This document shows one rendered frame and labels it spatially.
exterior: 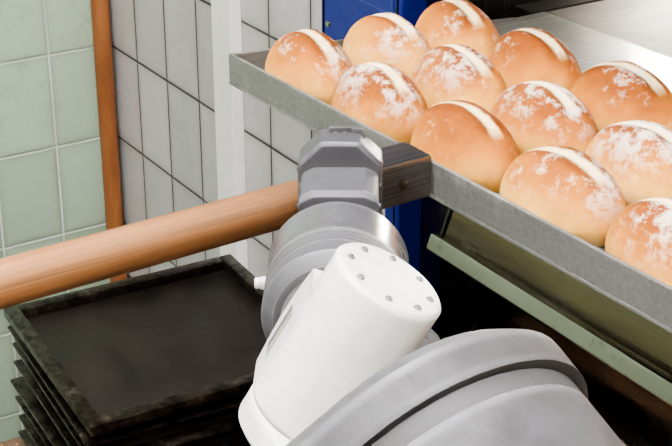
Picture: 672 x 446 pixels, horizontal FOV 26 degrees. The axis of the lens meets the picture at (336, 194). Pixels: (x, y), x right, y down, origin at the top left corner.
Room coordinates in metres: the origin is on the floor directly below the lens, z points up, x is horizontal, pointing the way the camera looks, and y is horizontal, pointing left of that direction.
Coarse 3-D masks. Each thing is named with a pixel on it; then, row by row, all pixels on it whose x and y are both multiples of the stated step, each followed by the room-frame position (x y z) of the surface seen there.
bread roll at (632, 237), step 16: (624, 208) 0.84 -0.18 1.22; (640, 208) 0.82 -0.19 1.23; (656, 208) 0.81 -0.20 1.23; (624, 224) 0.82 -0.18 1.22; (640, 224) 0.81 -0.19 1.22; (656, 224) 0.80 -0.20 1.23; (608, 240) 0.83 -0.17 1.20; (624, 240) 0.81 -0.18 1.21; (640, 240) 0.80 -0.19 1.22; (656, 240) 0.79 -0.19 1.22; (624, 256) 0.80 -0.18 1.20; (640, 256) 0.79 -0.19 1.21; (656, 256) 0.79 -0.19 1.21; (656, 272) 0.78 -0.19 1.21
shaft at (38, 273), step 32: (256, 192) 0.89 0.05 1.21; (288, 192) 0.89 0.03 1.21; (128, 224) 0.84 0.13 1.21; (160, 224) 0.84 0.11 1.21; (192, 224) 0.85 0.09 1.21; (224, 224) 0.86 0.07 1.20; (256, 224) 0.87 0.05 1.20; (32, 256) 0.80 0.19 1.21; (64, 256) 0.80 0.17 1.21; (96, 256) 0.81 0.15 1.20; (128, 256) 0.82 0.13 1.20; (160, 256) 0.83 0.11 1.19; (0, 288) 0.77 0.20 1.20; (32, 288) 0.78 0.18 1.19; (64, 288) 0.80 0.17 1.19
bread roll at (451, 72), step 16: (448, 48) 1.12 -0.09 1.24; (464, 48) 1.12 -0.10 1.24; (416, 64) 1.14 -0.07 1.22; (432, 64) 1.11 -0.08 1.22; (448, 64) 1.10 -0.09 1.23; (464, 64) 1.09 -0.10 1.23; (480, 64) 1.09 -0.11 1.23; (416, 80) 1.12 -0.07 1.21; (432, 80) 1.10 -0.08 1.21; (448, 80) 1.09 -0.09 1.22; (464, 80) 1.08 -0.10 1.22; (480, 80) 1.08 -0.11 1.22; (496, 80) 1.09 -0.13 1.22; (432, 96) 1.09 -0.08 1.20; (448, 96) 1.08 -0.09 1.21; (464, 96) 1.08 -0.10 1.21; (480, 96) 1.07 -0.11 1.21; (496, 96) 1.08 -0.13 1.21
